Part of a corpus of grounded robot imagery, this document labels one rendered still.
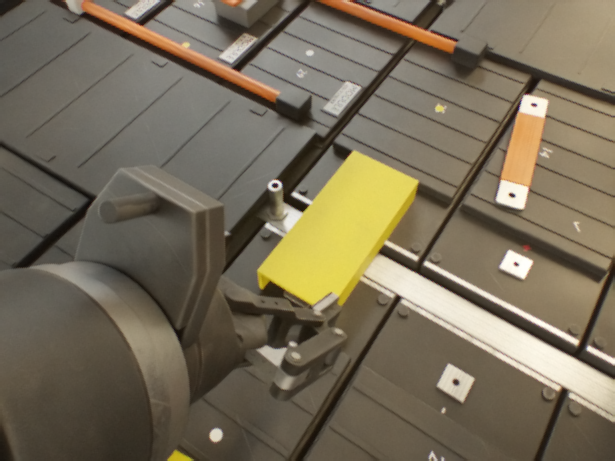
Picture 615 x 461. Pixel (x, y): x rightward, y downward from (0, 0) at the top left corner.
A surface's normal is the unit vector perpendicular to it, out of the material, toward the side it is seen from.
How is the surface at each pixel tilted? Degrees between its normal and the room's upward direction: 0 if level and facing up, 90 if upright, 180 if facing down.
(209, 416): 0
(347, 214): 0
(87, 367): 49
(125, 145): 0
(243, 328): 40
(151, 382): 63
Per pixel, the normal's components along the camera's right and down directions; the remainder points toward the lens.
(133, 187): -0.42, 0.16
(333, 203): 0.00, -0.57
